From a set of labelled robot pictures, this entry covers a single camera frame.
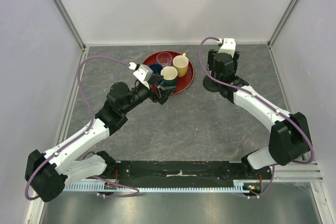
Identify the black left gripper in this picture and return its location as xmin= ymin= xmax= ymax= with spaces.
xmin=122 ymin=74 xmax=176 ymax=114

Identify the black phone stand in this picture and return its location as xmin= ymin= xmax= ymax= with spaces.
xmin=203 ymin=76 xmax=223 ymax=93

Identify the black smartphone pink case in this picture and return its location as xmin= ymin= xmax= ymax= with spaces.
xmin=207 ymin=49 xmax=217 ymax=71

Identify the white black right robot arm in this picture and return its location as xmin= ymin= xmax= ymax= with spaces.
xmin=203 ymin=49 xmax=312 ymax=179

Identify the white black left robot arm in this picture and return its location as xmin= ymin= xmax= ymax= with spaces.
xmin=25 ymin=74 xmax=176 ymax=202

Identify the green mug cream inside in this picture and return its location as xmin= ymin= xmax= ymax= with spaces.
xmin=160 ymin=66 xmax=178 ymax=87

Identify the dark blue mug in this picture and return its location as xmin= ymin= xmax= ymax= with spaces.
xmin=149 ymin=63 xmax=163 ymax=75

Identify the red round tray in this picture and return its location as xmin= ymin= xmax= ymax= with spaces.
xmin=143 ymin=50 xmax=195 ymax=95

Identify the clear drinking glass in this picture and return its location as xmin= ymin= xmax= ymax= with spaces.
xmin=156 ymin=51 xmax=173 ymax=67

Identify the yellow mug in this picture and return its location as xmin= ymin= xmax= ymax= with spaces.
xmin=173 ymin=54 xmax=189 ymax=77

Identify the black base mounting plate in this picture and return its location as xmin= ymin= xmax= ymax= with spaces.
xmin=100 ymin=161 xmax=271 ymax=187

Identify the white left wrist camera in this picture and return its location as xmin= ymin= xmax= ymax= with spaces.
xmin=129 ymin=62 xmax=153 ymax=89

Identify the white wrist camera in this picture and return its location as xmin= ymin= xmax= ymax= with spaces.
xmin=129 ymin=62 xmax=153 ymax=89
xmin=217 ymin=38 xmax=236 ymax=58

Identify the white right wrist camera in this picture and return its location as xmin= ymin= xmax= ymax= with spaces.
xmin=217 ymin=38 xmax=236 ymax=58

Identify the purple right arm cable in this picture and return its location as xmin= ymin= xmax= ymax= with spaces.
xmin=198 ymin=36 xmax=316 ymax=200

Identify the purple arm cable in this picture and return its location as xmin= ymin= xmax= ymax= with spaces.
xmin=198 ymin=36 xmax=316 ymax=200
xmin=25 ymin=55 xmax=141 ymax=201

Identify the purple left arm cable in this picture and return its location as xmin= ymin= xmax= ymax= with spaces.
xmin=25 ymin=55 xmax=141 ymax=201

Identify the blue slotted cable duct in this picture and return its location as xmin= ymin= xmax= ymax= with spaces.
xmin=64 ymin=179 xmax=261 ymax=193

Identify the aluminium frame corner post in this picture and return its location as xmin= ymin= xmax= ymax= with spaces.
xmin=267 ymin=0 xmax=300 ymax=48

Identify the aluminium front frame rail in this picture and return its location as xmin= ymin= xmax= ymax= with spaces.
xmin=274 ymin=162 xmax=323 ymax=183

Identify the left aluminium frame post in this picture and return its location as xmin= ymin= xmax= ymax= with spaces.
xmin=35 ymin=0 xmax=86 ymax=48

